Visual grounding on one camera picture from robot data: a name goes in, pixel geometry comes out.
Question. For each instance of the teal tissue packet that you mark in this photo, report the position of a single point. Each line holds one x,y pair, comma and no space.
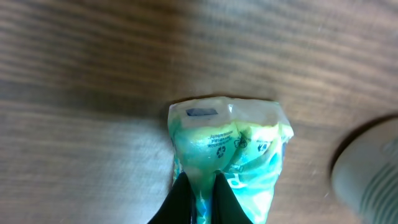
243,139

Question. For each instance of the green lid jar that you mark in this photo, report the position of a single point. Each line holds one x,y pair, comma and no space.
364,177

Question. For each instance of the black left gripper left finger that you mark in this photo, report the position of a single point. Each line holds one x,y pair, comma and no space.
178,206

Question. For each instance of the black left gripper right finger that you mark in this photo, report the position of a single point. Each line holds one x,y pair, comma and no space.
225,208

